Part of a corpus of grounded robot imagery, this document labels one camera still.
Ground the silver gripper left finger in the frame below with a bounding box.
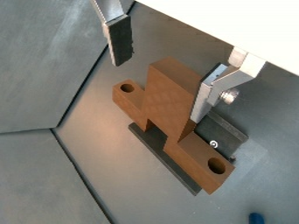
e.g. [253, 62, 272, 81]
[89, 0, 133, 67]

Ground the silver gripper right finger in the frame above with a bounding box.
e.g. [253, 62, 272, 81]
[191, 47, 267, 123]

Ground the brown cross-shaped block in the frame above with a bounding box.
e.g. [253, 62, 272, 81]
[110, 56, 236, 195]

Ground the blue hexagonal peg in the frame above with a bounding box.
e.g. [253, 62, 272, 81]
[248, 213, 265, 224]

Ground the dark grey fixture bracket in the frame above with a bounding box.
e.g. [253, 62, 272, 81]
[128, 111, 248, 195]

